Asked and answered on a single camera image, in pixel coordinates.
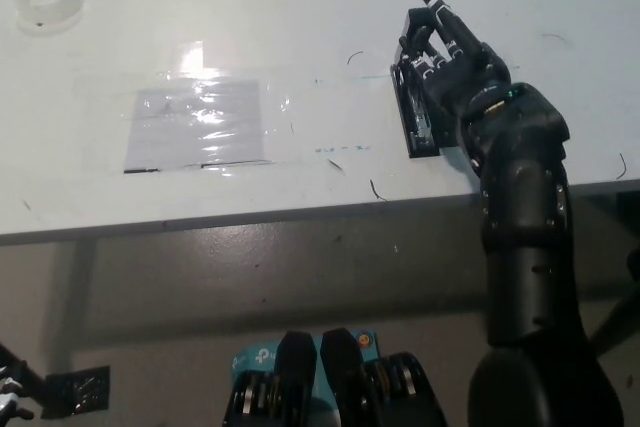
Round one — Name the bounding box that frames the teal network device box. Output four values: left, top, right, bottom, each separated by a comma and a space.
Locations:
229, 329, 381, 398

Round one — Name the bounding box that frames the black stapler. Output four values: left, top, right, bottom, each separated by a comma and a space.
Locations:
389, 7, 454, 159

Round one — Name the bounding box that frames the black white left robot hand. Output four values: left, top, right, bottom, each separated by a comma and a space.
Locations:
0, 376, 35, 422

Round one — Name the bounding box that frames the taped clear plastic sheet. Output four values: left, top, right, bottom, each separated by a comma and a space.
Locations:
123, 79, 269, 174

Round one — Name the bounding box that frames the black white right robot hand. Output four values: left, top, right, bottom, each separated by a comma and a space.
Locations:
398, 0, 512, 118

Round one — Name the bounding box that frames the black desk leg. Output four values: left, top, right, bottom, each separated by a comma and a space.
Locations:
592, 291, 640, 359
0, 343, 54, 386

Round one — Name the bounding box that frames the clear adhesive film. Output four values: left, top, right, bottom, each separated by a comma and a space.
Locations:
74, 40, 294, 178

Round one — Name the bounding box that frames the black ribbed robot body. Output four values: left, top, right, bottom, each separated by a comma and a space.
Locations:
222, 327, 449, 427

